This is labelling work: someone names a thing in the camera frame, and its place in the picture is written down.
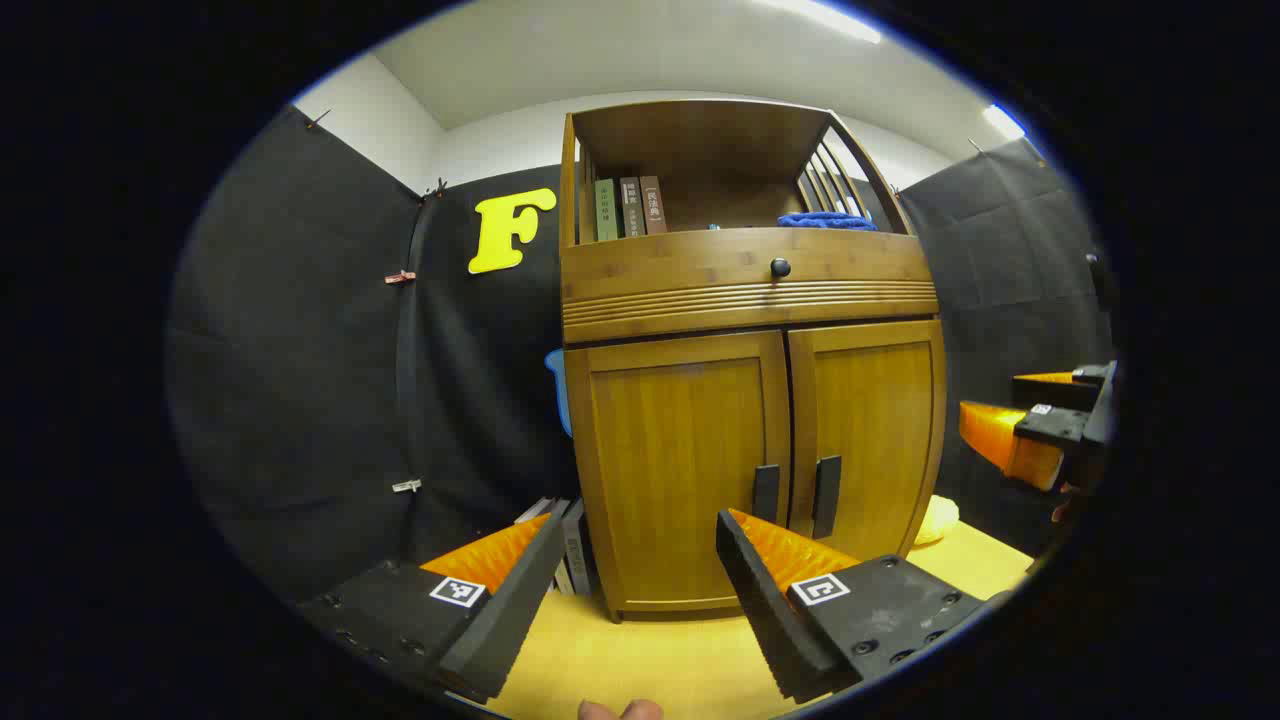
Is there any grey-spined book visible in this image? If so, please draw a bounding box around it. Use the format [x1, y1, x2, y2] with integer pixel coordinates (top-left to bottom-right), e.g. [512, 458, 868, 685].
[560, 500, 600, 598]

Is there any long ceiling light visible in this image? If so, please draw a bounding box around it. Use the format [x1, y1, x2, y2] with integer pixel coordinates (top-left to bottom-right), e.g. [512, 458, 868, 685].
[750, 0, 883, 45]

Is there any blue cloth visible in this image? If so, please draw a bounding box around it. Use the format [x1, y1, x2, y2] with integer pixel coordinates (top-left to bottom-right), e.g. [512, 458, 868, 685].
[778, 211, 879, 232]

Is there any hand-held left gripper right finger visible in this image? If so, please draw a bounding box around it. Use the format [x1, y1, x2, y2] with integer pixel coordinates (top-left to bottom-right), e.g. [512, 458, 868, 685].
[714, 508, 991, 704]

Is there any black backdrop cloth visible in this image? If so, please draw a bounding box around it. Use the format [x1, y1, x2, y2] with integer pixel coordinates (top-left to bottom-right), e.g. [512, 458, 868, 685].
[895, 138, 1113, 556]
[165, 105, 583, 601]

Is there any wooden double-door shoe cabinet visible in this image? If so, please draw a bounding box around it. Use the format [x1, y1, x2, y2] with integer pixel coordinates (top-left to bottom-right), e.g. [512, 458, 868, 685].
[558, 97, 948, 623]

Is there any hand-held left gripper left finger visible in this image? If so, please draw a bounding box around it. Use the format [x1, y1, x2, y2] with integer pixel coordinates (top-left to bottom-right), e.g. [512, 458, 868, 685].
[297, 498, 573, 704]

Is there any yellow round object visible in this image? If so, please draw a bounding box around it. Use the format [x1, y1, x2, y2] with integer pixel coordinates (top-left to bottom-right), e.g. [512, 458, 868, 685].
[913, 495, 961, 548]

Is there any blue plastic object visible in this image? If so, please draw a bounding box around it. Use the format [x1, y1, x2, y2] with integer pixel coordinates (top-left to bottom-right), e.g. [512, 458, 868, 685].
[545, 349, 574, 438]

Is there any wooden drawer with black knob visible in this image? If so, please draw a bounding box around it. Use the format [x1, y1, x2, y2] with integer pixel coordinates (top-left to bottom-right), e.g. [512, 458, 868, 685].
[560, 228, 939, 346]

